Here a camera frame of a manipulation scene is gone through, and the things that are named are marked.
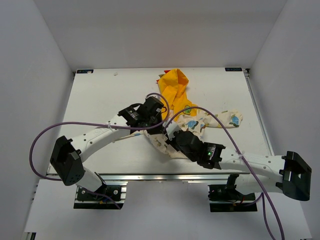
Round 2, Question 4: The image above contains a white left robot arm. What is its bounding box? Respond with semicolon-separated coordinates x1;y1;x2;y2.
50;95;169;200

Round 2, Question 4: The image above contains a dark blue corner label left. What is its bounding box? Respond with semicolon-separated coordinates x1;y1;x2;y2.
76;69;94;74

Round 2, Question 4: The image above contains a dark blue corner label right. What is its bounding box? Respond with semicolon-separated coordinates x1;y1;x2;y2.
224;67;243;72

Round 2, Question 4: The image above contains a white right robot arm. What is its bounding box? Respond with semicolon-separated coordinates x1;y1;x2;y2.
166;130;312;201

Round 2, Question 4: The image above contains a dark blue corner label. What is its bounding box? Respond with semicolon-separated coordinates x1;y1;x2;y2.
224;67;243;72
76;69;94;74

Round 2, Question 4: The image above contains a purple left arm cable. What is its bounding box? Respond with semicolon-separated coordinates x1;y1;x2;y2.
29;92;171;210

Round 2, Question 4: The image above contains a yellow dinosaur print kids jacket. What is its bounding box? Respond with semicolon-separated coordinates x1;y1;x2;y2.
137;68;243;159

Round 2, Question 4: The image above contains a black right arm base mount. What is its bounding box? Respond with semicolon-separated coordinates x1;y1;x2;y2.
203;173;260;213

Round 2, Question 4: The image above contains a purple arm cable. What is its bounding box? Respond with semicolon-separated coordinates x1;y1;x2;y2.
162;106;286;240
29;92;171;210

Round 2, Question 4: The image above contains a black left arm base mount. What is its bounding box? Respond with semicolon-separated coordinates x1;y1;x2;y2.
73;181;128;210

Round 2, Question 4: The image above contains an aluminium right side rail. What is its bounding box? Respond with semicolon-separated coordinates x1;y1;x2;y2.
243;68;274;156

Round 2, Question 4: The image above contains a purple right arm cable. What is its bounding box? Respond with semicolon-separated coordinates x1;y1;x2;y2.
162;106;286;240

